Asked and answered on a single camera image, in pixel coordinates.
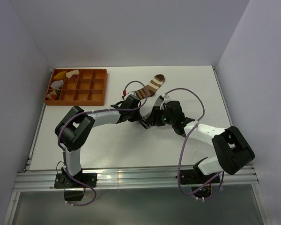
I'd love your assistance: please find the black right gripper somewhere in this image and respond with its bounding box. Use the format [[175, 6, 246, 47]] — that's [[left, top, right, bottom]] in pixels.
[[146, 105, 176, 126]]

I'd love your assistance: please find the grey sock with black stripes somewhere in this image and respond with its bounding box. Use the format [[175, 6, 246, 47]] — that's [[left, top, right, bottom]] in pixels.
[[151, 97, 161, 124]]

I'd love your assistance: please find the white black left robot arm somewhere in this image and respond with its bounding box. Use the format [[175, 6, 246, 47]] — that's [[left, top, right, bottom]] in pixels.
[[55, 94, 141, 187]]

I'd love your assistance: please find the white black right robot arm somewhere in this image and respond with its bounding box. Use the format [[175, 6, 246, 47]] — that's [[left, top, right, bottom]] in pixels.
[[141, 100, 255, 183]]

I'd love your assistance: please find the brown striped sock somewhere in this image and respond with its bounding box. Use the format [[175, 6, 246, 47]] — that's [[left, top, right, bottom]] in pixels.
[[135, 74, 165, 100]]

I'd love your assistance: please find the orange wooden compartment tray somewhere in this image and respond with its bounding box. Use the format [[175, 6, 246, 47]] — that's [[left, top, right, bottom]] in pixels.
[[44, 68, 108, 106]]

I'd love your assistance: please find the white maroon rolled sock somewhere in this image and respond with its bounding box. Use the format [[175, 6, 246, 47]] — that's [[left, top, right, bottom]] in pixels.
[[66, 69, 80, 79]]

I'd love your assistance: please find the orange white rolled sock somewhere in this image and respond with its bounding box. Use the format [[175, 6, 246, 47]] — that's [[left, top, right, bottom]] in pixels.
[[46, 89, 61, 101]]

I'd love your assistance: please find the yellow rolled sock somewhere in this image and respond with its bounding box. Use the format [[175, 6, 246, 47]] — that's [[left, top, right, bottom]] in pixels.
[[53, 71, 67, 80]]

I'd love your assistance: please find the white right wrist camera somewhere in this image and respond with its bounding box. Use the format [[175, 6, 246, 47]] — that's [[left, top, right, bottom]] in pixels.
[[159, 94, 172, 110]]

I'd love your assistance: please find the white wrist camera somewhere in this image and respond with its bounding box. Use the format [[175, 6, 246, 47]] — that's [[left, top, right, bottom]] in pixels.
[[127, 91, 136, 96], [159, 94, 172, 110]]

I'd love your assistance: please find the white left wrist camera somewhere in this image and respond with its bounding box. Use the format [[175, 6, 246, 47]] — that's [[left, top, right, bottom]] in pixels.
[[127, 91, 136, 96]]

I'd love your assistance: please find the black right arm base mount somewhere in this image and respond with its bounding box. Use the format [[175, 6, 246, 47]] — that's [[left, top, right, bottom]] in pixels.
[[176, 165, 224, 200]]

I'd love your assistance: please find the aluminium table edge rail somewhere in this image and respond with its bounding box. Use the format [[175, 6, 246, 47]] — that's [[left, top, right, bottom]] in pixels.
[[212, 66, 245, 165]]

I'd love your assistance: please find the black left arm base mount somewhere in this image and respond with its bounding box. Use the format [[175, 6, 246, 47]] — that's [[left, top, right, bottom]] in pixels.
[[54, 169, 97, 202]]

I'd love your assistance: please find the aluminium front frame rail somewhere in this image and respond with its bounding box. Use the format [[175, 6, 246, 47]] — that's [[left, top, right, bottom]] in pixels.
[[13, 165, 259, 192]]

